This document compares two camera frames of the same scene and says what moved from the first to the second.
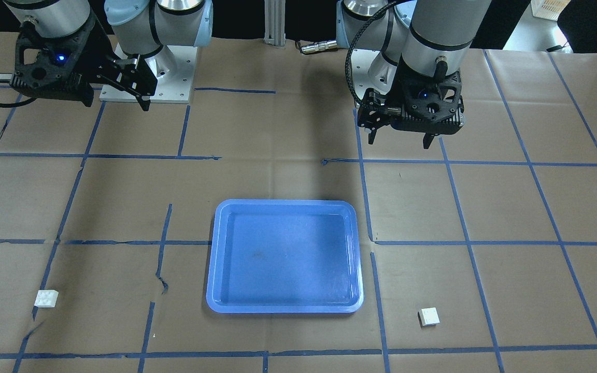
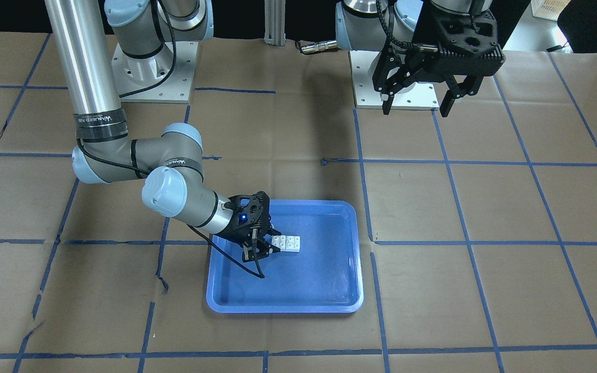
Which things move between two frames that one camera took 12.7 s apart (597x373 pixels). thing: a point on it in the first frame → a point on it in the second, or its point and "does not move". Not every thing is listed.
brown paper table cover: [503, 246] does not move
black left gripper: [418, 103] → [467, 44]
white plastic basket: [548, 9] does not move
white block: [428, 317] → [293, 243]
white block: [46, 298] → [279, 241]
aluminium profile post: [274, 17] does not move
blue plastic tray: [280, 256] does not move
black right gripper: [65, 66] → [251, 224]
